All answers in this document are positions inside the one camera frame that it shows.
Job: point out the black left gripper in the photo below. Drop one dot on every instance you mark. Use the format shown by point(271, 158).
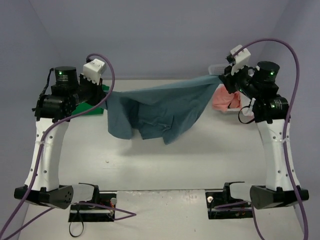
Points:
point(99, 93)

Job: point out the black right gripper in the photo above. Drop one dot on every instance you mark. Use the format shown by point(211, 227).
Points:
point(227, 81)

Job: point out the grey-blue t shirt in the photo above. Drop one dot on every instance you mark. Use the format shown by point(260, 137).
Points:
point(165, 111)

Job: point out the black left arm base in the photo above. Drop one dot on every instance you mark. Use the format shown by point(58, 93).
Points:
point(93, 214)

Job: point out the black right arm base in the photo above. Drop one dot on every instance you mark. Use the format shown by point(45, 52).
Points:
point(220, 206)

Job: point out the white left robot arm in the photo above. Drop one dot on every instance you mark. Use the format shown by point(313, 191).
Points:
point(52, 112)

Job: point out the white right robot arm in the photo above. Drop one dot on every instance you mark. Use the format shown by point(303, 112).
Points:
point(281, 189)

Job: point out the white t shirt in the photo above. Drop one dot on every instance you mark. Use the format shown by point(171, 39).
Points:
point(240, 103)

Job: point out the pink t shirt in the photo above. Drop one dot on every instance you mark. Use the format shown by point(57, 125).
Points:
point(221, 99)

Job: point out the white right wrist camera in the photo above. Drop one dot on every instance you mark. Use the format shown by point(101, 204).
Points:
point(238, 58)

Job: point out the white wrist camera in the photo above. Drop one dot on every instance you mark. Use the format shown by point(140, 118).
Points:
point(93, 70)
point(238, 58)

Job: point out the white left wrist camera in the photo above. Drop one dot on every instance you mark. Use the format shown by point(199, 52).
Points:
point(93, 70)

